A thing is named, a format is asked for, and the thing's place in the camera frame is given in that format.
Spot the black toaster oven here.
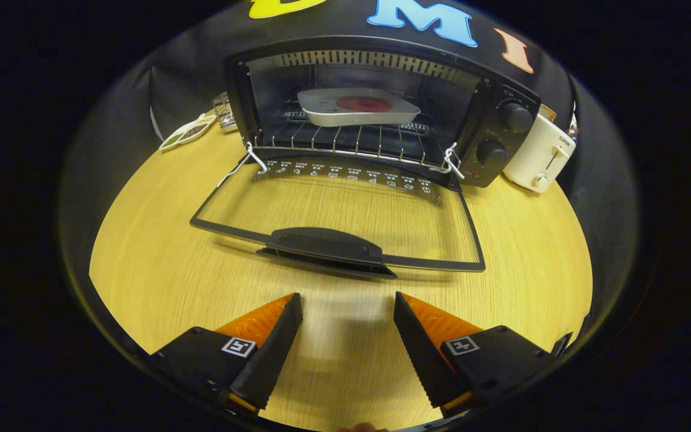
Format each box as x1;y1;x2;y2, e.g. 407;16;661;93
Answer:
190;35;543;281

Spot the white cord tie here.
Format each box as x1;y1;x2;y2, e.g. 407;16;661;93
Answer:
441;142;466;181
218;142;269;188

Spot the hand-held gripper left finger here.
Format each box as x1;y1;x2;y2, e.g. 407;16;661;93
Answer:
148;292;304;416

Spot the white divided bean dish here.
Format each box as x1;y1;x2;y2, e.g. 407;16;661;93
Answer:
158;114;217;151

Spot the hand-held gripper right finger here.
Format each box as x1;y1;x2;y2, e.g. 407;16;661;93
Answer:
393;291;574;419

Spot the pink ham slice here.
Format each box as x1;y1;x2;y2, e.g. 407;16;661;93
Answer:
337;96;394;113

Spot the white square plate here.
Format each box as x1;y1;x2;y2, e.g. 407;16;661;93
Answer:
296;88;422;128

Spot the black backdrop cloth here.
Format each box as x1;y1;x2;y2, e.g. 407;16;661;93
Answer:
61;0;640;313

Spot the white pop-up toaster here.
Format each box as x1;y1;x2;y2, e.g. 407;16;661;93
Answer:
503;113;577;194

